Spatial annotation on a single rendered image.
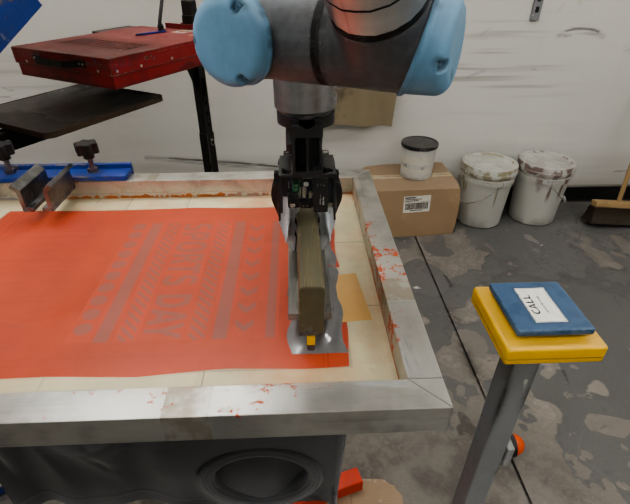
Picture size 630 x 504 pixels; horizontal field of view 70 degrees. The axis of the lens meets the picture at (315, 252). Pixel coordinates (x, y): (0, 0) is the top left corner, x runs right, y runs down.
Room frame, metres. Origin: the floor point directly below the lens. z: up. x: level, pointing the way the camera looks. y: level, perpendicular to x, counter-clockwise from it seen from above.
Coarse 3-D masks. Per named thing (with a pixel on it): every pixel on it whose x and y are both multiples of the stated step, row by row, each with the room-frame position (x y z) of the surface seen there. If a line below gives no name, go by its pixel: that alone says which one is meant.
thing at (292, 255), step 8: (296, 232) 0.61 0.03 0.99; (288, 248) 0.57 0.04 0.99; (296, 248) 0.57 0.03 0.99; (288, 256) 0.55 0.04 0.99; (296, 256) 0.55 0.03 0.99; (288, 264) 0.53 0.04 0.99; (296, 264) 0.53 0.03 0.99; (288, 272) 0.51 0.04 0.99; (296, 272) 0.51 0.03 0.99; (288, 280) 0.49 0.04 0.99; (296, 280) 0.49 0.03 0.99; (328, 280) 0.49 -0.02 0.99; (288, 288) 0.47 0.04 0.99; (296, 288) 0.47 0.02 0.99; (328, 288) 0.47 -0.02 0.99; (288, 296) 0.45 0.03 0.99; (296, 296) 0.45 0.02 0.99; (328, 296) 0.45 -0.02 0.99; (288, 304) 0.44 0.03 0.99; (296, 304) 0.44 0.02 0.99; (328, 304) 0.44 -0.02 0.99; (288, 312) 0.42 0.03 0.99; (296, 312) 0.42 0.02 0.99; (328, 312) 0.42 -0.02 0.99
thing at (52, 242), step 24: (24, 216) 0.73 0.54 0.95; (48, 216) 0.73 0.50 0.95; (72, 216) 0.73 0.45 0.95; (96, 216) 0.73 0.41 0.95; (120, 216) 0.73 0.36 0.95; (144, 216) 0.73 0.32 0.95; (168, 216) 0.73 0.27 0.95; (192, 216) 0.73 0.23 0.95; (216, 216) 0.73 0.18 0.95; (240, 216) 0.73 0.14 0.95; (264, 216) 0.73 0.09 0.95; (0, 240) 0.65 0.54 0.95; (24, 240) 0.65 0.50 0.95; (48, 240) 0.65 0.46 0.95; (72, 240) 0.65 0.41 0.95; (96, 240) 0.65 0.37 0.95; (120, 240) 0.65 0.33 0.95; (0, 264) 0.58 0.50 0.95; (24, 264) 0.58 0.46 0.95; (48, 264) 0.58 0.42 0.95; (72, 264) 0.58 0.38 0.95; (96, 264) 0.58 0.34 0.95; (336, 264) 0.58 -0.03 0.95
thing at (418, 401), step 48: (0, 192) 0.79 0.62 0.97; (96, 192) 0.80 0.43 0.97; (144, 192) 0.81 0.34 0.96; (192, 192) 0.81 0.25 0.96; (240, 192) 0.81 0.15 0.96; (384, 240) 0.59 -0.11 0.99; (384, 288) 0.47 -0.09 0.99; (288, 384) 0.31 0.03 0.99; (336, 384) 0.31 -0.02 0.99; (384, 384) 0.31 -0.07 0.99; (432, 384) 0.31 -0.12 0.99; (0, 432) 0.26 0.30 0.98; (48, 432) 0.26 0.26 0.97; (96, 432) 0.27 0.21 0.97; (144, 432) 0.27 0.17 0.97; (192, 432) 0.27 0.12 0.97; (240, 432) 0.27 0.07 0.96; (288, 432) 0.27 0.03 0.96; (336, 432) 0.28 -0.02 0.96; (384, 432) 0.28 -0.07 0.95
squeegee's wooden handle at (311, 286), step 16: (304, 208) 0.58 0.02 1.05; (304, 224) 0.53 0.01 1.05; (304, 240) 0.49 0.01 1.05; (304, 256) 0.45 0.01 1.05; (320, 256) 0.45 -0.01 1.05; (304, 272) 0.42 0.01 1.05; (320, 272) 0.42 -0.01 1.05; (304, 288) 0.39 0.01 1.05; (320, 288) 0.39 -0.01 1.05; (304, 304) 0.39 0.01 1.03; (320, 304) 0.39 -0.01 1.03; (304, 320) 0.39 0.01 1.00; (320, 320) 0.39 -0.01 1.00
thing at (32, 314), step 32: (0, 288) 0.51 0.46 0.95; (32, 288) 0.51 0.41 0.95; (64, 288) 0.51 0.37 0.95; (0, 320) 0.45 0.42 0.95; (32, 320) 0.45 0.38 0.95; (64, 320) 0.45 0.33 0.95; (288, 320) 0.45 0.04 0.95; (0, 352) 0.39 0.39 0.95; (32, 352) 0.39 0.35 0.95; (64, 352) 0.39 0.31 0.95; (96, 352) 0.39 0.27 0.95; (128, 352) 0.39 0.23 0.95; (160, 352) 0.39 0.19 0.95; (192, 352) 0.39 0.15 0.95; (224, 352) 0.39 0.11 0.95; (256, 352) 0.39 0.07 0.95; (288, 352) 0.39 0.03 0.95
